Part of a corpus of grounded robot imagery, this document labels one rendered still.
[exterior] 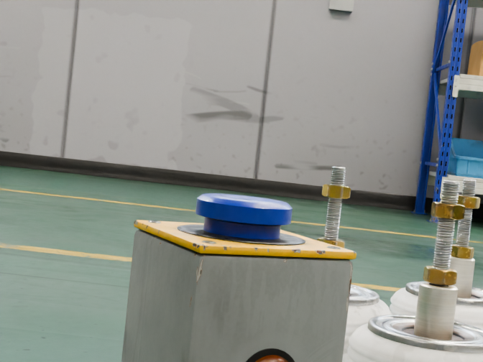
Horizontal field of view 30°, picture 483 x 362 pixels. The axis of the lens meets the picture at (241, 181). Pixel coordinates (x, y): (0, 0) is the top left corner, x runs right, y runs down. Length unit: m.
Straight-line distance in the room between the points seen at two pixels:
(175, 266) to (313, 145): 5.19
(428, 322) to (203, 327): 0.22
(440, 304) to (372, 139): 5.04
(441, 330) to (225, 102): 5.03
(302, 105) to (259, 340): 5.19
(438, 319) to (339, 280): 0.18
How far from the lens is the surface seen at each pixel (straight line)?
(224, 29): 5.57
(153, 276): 0.37
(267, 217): 0.36
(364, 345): 0.52
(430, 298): 0.53
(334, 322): 0.37
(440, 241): 0.53
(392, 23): 5.61
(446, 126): 4.86
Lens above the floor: 0.36
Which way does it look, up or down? 3 degrees down
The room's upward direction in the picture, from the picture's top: 6 degrees clockwise
